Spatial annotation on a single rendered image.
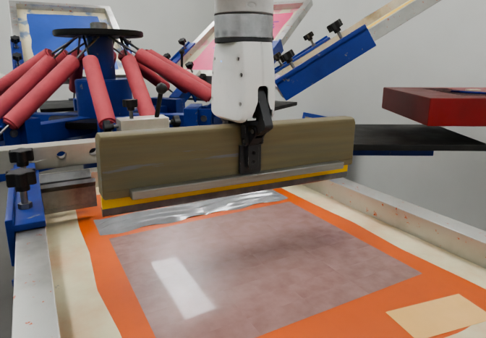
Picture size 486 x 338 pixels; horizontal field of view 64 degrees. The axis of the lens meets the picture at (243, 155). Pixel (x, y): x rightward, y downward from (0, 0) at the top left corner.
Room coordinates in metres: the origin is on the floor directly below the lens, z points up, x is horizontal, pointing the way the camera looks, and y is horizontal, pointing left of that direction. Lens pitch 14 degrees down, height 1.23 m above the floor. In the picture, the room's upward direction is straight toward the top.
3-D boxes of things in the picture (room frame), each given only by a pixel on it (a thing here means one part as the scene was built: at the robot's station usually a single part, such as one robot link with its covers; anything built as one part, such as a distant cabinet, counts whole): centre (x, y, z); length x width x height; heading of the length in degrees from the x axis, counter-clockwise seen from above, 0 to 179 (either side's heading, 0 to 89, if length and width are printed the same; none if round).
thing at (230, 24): (0.53, 0.00, 1.26); 0.09 x 0.07 x 0.03; 29
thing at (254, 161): (0.50, -0.01, 1.11); 0.03 x 0.03 x 0.07; 29
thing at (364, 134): (1.48, -0.15, 0.91); 1.34 x 0.41 x 0.08; 89
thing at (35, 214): (0.64, 0.38, 0.98); 0.30 x 0.05 x 0.07; 29
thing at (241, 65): (0.53, 0.00, 1.20); 0.10 x 0.08 x 0.11; 29
